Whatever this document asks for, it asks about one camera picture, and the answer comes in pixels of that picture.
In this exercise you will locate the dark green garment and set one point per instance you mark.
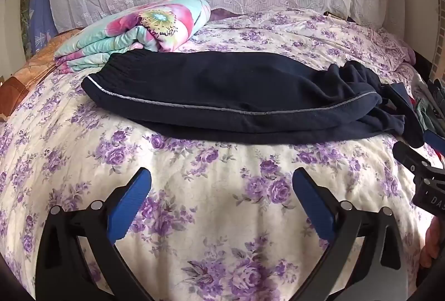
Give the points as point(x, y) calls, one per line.
point(431, 113)

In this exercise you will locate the folded floral quilt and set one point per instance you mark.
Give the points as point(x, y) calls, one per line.
point(156, 21)

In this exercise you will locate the grey garment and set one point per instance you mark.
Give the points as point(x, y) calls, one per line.
point(422, 87)

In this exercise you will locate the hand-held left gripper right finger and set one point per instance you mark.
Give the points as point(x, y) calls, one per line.
point(311, 204)

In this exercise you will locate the navy pants with grey stripe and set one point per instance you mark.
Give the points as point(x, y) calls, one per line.
point(226, 85)

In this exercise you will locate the green wall picture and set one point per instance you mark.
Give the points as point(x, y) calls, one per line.
point(25, 19)

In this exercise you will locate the person's right hand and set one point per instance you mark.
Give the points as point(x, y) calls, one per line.
point(429, 245)

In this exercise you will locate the purple cloth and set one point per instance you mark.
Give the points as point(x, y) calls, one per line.
point(222, 14)

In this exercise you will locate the purple floral bedsheet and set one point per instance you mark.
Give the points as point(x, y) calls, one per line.
point(208, 169)

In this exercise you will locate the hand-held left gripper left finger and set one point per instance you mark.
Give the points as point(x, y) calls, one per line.
point(130, 204)

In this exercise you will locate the brown pillow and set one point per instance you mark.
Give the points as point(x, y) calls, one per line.
point(31, 73)

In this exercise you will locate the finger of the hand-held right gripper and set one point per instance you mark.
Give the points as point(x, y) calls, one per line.
point(408, 156)
point(434, 142)

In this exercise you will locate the blue printed cloth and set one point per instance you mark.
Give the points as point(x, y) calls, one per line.
point(40, 9)

